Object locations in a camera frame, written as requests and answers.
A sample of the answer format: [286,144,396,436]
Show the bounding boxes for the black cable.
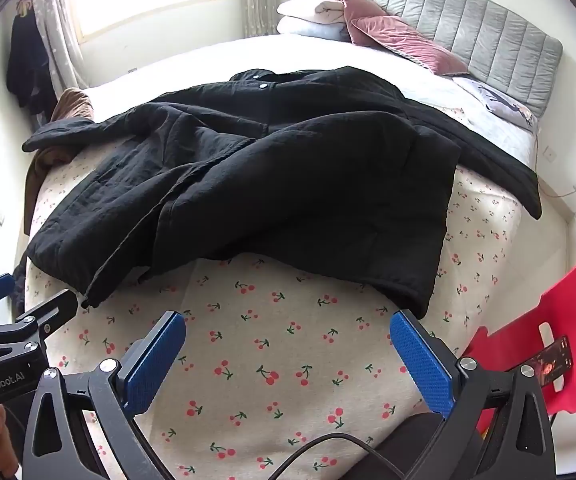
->
[265,435,409,480]

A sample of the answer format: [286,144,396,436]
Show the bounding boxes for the dark hanging clothes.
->
[6,7,61,126]

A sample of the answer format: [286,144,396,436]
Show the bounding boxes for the black quilted coat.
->
[22,66,543,320]

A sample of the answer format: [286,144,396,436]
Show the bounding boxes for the pale pink folded blanket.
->
[277,0,349,26]

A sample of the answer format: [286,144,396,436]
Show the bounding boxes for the cherry print bed sheet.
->
[22,145,526,480]

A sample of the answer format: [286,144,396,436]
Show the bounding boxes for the red plastic chair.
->
[460,252,576,436]

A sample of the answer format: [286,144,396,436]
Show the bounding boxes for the light blue pillow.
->
[277,16,351,42]

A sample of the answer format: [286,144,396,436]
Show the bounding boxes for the printed pillow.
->
[450,76,539,133]

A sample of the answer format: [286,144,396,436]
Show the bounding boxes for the grey padded headboard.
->
[340,0,564,118]

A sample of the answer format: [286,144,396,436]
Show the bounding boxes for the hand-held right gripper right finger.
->
[389,310,556,480]

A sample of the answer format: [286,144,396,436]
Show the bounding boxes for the smartphone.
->
[528,337,576,388]

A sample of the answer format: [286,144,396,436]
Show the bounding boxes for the person's left hand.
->
[0,402,21,478]

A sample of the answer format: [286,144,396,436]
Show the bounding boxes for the brown cushion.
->
[24,87,96,236]

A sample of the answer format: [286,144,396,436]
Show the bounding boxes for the pink velvet quilt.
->
[314,0,470,77]

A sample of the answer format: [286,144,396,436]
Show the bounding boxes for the thin charging cable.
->
[533,130,576,200]

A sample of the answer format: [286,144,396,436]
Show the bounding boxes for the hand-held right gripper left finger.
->
[22,310,189,480]

